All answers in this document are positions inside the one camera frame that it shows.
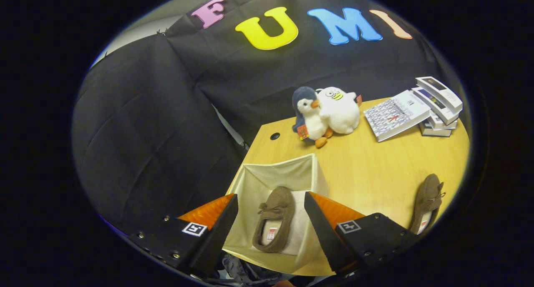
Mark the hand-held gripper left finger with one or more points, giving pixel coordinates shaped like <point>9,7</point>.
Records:
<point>219,237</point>

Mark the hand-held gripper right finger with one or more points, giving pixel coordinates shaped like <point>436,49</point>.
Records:
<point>325,237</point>

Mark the brown shoe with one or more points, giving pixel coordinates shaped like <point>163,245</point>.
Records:
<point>429,193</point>
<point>279,203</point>

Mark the beige fabric storage box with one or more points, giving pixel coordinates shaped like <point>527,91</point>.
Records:
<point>271,172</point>

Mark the dark bag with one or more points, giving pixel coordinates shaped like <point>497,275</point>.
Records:
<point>246,270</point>

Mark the white round plush toy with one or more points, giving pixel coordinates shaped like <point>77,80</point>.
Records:
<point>340,112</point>

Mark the grey penguin plush toy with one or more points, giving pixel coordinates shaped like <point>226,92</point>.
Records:
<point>306,109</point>

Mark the black backdrop cloth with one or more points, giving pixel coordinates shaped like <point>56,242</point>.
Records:
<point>146,124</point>

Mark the grey patterned book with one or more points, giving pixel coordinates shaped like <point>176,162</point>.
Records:
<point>394,116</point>

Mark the thin white book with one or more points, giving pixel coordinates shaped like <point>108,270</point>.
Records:
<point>444,125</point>

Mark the white book with blue picture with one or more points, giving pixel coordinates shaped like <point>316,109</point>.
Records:
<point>436,107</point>

